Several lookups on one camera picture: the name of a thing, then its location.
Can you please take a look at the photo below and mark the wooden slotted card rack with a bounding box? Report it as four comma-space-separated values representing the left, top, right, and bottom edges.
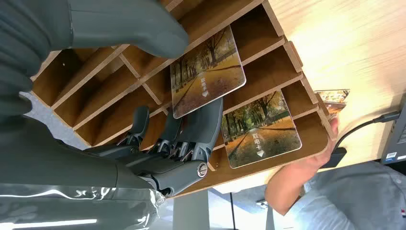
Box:
30, 0, 338, 199

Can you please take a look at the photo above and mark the thin black pole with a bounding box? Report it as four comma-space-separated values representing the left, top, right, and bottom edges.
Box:
229, 192, 237, 230

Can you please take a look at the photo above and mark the grey table leg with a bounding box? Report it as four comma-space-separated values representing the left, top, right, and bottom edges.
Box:
172, 190, 211, 230

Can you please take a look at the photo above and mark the black cable with plug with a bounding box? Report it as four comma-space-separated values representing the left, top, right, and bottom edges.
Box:
334, 111, 401, 150

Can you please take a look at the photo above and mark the dark grey laptop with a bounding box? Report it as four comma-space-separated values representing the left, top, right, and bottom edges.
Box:
380, 103, 406, 166

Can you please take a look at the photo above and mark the small black adapter box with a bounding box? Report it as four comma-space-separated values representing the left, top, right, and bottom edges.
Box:
320, 147, 348, 170

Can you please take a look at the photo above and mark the ribbed grey right arm sleeve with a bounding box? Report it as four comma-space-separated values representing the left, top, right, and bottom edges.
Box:
0, 0, 72, 124

